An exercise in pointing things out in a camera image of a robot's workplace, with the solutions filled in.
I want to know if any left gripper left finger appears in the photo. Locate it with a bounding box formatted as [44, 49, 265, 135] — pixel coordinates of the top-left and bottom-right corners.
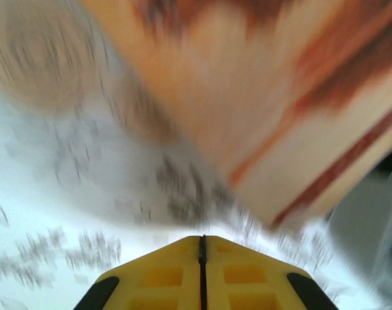
[74, 235, 202, 310]

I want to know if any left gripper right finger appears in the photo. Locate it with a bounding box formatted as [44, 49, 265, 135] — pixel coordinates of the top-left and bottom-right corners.
[203, 235, 342, 310]

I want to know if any orange paperback book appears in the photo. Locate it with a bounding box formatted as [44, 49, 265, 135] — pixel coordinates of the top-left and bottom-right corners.
[79, 0, 392, 232]

